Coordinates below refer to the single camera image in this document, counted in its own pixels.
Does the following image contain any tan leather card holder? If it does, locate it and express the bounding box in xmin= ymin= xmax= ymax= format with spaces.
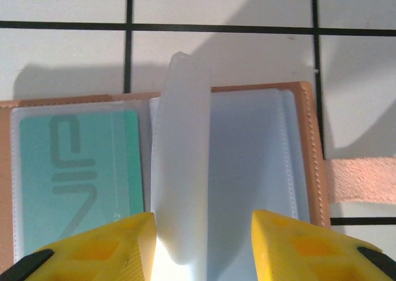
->
xmin=0 ymin=51 xmax=396 ymax=281

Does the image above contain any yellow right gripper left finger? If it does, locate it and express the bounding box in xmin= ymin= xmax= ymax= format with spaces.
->
xmin=11 ymin=211 xmax=158 ymax=281

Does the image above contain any teal VIP card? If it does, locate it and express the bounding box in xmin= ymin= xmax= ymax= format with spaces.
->
xmin=18 ymin=109 xmax=146 ymax=256

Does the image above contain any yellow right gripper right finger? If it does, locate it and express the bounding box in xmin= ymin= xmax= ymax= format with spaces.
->
xmin=249 ymin=209 xmax=386 ymax=281

